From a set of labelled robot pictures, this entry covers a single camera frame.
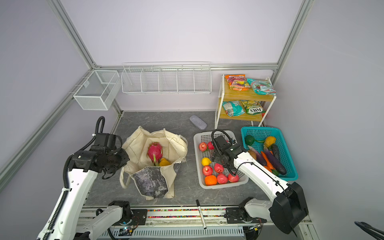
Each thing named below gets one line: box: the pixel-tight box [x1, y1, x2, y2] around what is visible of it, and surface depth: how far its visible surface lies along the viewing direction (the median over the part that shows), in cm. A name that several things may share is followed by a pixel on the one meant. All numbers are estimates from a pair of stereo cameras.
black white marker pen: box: [195, 199, 207, 230], surface depth 76 cm
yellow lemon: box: [201, 157, 212, 166], surface depth 90 cm
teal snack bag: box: [222, 100, 245, 117], surface depth 98 cm
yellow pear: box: [159, 157, 171, 167], surface depth 89 cm
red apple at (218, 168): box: [214, 163, 224, 174], surface depth 86 cm
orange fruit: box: [205, 175, 218, 186], surface depth 82 cm
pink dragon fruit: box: [147, 142, 163, 166], surface depth 88 cm
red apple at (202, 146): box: [198, 142, 208, 152], surface depth 96 cm
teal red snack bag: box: [246, 78, 277, 95], surface depth 82 cm
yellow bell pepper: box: [264, 136, 277, 148], surface depth 98 cm
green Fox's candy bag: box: [240, 100, 266, 115], surface depth 99 cm
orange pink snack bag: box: [225, 74, 251, 91], surface depth 88 cm
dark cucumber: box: [271, 143, 280, 160], surface depth 93 cm
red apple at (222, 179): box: [216, 173, 228, 184], surface depth 82 cm
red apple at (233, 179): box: [227, 173, 240, 183], surface depth 82 cm
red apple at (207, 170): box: [202, 165, 213, 177], surface depth 86 cm
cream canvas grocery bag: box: [119, 126, 188, 201], surface depth 79 cm
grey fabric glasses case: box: [189, 114, 208, 130], surface depth 114 cm
